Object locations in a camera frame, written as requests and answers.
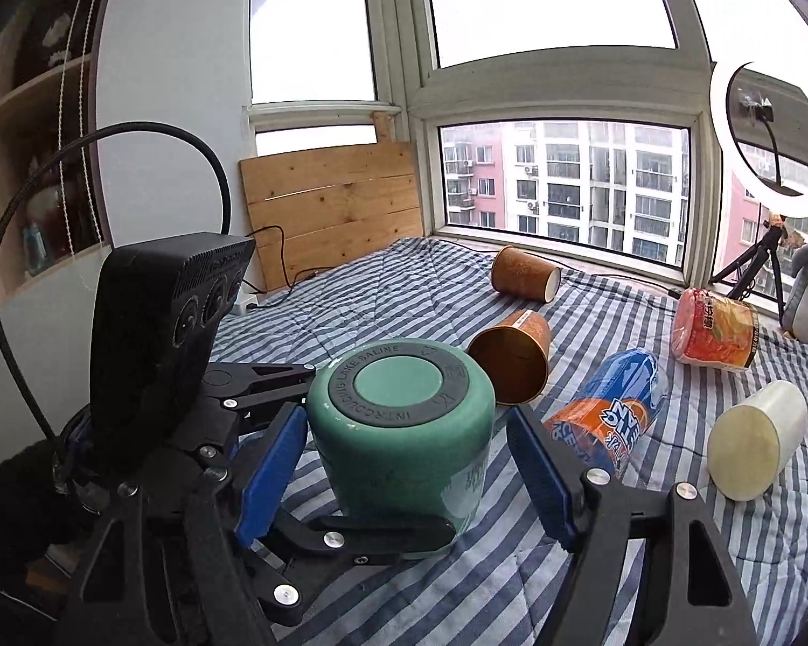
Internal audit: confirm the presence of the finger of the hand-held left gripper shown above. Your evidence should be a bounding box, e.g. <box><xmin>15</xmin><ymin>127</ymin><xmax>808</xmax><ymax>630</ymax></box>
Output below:
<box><xmin>252</xmin><ymin>511</ymin><xmax>457</xmax><ymax>627</ymax></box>
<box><xmin>173</xmin><ymin>361</ymin><xmax>319</xmax><ymax>462</ymax></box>

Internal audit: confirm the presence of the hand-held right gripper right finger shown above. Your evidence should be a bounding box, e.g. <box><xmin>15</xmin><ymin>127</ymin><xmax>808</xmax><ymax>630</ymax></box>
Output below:
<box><xmin>508</xmin><ymin>405</ymin><xmax>763</xmax><ymax>646</ymax></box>

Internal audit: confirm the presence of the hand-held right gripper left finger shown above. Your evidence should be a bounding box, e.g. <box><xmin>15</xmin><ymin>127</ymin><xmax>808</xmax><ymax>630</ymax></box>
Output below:
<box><xmin>54</xmin><ymin>402</ymin><xmax>309</xmax><ymax>646</ymax></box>

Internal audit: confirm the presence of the green cup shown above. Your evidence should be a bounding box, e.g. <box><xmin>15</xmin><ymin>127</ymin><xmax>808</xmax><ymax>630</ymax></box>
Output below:
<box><xmin>306</xmin><ymin>338</ymin><xmax>498</xmax><ymax>561</ymax></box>

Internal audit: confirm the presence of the brown paper cup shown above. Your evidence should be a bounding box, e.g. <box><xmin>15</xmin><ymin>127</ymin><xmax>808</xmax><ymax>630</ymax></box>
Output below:
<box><xmin>490</xmin><ymin>245</ymin><xmax>563</xmax><ymax>304</ymax></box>
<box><xmin>466</xmin><ymin>310</ymin><xmax>553</xmax><ymax>406</ymax></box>

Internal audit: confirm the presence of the white cup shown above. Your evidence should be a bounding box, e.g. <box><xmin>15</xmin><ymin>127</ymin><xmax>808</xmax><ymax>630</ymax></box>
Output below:
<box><xmin>707</xmin><ymin>380</ymin><xmax>808</xmax><ymax>502</ymax></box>

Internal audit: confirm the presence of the red instant noodle cup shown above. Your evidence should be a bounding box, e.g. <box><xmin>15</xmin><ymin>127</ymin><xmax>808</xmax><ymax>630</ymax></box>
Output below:
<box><xmin>670</xmin><ymin>287</ymin><xmax>762</xmax><ymax>370</ymax></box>

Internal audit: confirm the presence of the blue and orange soda can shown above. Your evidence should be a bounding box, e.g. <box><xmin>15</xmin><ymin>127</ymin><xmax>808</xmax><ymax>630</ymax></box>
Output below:
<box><xmin>542</xmin><ymin>348</ymin><xmax>670</xmax><ymax>482</ymax></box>

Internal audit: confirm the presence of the blue striped blanket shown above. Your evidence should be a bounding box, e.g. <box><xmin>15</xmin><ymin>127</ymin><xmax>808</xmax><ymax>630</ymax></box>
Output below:
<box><xmin>205</xmin><ymin>237</ymin><xmax>808</xmax><ymax>646</ymax></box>

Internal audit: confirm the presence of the wooden board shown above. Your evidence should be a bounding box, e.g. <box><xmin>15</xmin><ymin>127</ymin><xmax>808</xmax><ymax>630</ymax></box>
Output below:
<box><xmin>239</xmin><ymin>111</ymin><xmax>425</xmax><ymax>293</ymax></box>

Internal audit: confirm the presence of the wooden shelf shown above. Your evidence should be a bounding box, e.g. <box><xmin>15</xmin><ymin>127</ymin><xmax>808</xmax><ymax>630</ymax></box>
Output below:
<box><xmin>0</xmin><ymin>0</ymin><xmax>119</xmax><ymax>304</ymax></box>

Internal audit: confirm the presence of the black tripod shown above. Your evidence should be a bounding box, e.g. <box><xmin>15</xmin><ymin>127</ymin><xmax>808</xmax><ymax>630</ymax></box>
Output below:
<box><xmin>710</xmin><ymin>215</ymin><xmax>790</xmax><ymax>332</ymax></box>

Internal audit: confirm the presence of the thin black power cable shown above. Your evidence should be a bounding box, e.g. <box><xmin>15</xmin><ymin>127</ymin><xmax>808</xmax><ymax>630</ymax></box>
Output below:
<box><xmin>242</xmin><ymin>225</ymin><xmax>328</xmax><ymax>298</ymax></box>

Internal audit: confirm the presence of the white bead cord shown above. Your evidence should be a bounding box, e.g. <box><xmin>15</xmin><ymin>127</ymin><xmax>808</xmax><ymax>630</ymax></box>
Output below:
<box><xmin>55</xmin><ymin>0</ymin><xmax>107</xmax><ymax>247</ymax></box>

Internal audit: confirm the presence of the white window frame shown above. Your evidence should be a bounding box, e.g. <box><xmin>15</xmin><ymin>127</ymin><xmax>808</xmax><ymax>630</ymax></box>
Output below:
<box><xmin>246</xmin><ymin>0</ymin><xmax>721</xmax><ymax>290</ymax></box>

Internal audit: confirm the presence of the white ring light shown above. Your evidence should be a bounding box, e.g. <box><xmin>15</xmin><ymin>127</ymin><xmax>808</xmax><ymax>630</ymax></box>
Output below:
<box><xmin>709</xmin><ymin>59</ymin><xmax>808</xmax><ymax>220</ymax></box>

